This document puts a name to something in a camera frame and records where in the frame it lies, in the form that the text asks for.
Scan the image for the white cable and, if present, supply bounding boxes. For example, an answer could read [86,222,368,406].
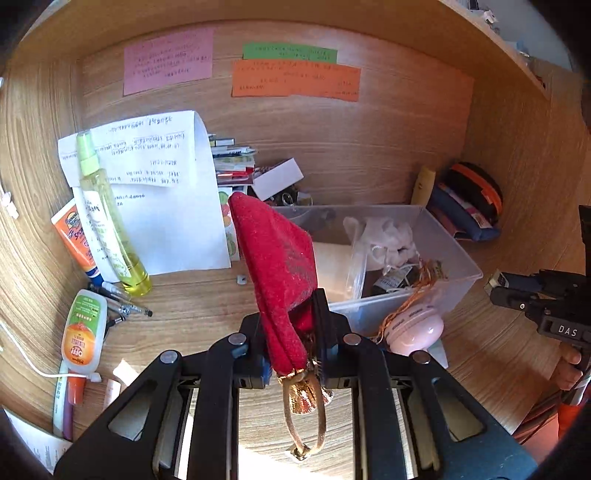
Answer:
[0,318,102,384]

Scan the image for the pink paper note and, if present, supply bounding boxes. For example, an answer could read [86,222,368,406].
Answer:
[122,28,214,97]

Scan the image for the white handwritten paper sheet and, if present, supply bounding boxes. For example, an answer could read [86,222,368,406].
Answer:
[71,182,232,283]
[58,110,208,190]

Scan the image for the fruit sticker card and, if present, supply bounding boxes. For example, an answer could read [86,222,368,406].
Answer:
[217,187,241,261]

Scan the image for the blue zip pouch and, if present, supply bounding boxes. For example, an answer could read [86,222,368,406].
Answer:
[427,182,502,243]

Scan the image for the orange paper note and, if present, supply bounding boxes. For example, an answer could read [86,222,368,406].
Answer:
[231,60,362,103]

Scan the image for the slim cosmetic tube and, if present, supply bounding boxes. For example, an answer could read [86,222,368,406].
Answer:
[52,360,87,441]

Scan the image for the clear plastic storage box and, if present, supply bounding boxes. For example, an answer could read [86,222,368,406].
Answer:
[272,204,484,337]

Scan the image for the white drawstring bag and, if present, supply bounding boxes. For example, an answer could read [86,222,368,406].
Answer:
[344,216,419,271]

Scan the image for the person's right hand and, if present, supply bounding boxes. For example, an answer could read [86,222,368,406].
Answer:
[551,344,585,393]

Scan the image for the pink round device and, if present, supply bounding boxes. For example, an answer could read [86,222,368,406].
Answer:
[384,305,445,356]

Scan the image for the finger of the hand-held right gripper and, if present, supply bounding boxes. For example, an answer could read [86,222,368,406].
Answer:
[489,288,544,320]
[501,271,555,295]

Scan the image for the white bottle with orange label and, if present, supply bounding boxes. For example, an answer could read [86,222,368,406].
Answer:
[61,289,108,376]

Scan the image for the green paper note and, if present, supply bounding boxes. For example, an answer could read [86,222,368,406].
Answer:
[242,42,339,64]

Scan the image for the bunch of pens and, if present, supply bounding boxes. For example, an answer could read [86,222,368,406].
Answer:
[88,281,154,325]

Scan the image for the stack of booklets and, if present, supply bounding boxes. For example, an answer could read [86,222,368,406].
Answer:
[208,134,259,185]

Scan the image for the red fabric pouch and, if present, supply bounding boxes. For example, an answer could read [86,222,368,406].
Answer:
[228,191,331,460]

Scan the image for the white printed paper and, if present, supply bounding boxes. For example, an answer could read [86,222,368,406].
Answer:
[4,410,73,477]

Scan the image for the black and orange round case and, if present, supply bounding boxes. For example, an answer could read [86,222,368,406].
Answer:
[445,162,504,227]

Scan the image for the black binder clips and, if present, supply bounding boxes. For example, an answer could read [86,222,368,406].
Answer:
[265,185,315,207]

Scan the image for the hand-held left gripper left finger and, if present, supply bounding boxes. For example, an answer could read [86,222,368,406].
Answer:
[54,313,274,480]

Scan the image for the yellow tube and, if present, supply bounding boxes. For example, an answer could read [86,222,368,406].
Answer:
[411,166,437,207]

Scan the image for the wooden shelf board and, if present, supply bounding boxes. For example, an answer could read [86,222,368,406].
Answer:
[438,0,555,100]

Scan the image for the orange sunscreen tube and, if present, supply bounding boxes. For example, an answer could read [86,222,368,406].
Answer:
[51,199,105,287]

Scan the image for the yellow-green spray bottle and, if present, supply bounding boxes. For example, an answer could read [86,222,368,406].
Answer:
[75,130,153,296]

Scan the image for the dark green glass bottle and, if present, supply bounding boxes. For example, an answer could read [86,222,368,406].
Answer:
[373,270,416,295]

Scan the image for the small white box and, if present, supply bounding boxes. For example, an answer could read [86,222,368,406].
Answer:
[253,158,304,201]

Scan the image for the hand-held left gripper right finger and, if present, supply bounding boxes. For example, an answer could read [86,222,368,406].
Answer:
[310,288,552,480]

